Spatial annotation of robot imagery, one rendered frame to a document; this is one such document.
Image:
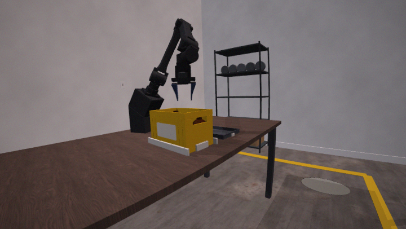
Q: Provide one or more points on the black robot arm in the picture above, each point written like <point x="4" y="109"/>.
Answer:
<point x="189" y="54"/>

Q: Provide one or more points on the yellow divided crate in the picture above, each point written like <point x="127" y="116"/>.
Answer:
<point x="177" y="127"/>

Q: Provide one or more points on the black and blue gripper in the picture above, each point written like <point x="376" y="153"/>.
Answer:
<point x="183" y="80"/>

